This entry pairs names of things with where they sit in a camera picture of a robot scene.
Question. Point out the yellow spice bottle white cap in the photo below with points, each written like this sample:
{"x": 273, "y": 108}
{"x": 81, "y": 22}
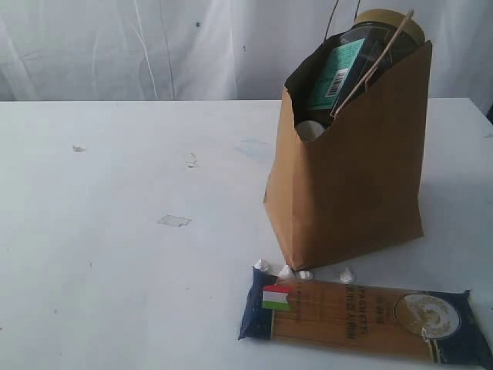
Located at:
{"x": 309, "y": 130}

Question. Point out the large brown paper bag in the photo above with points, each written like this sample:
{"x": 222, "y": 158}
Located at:
{"x": 354, "y": 189}

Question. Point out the nut jar with gold lid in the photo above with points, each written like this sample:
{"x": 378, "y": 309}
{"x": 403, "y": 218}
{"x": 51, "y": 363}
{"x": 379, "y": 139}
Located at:
{"x": 368, "y": 44}

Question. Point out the spaghetti packet dark blue ends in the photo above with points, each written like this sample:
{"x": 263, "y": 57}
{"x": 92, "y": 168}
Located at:
{"x": 428, "y": 326}

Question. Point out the small white paper scrap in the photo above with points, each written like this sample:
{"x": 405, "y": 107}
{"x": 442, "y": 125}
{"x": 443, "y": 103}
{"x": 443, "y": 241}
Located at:
{"x": 192, "y": 161}

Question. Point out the clear tape piece on table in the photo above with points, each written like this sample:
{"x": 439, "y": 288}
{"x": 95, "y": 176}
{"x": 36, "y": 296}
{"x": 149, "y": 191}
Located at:
{"x": 174, "y": 221}

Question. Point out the white backdrop curtain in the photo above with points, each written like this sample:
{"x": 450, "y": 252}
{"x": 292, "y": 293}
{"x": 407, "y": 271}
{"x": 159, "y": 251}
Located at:
{"x": 213, "y": 50}

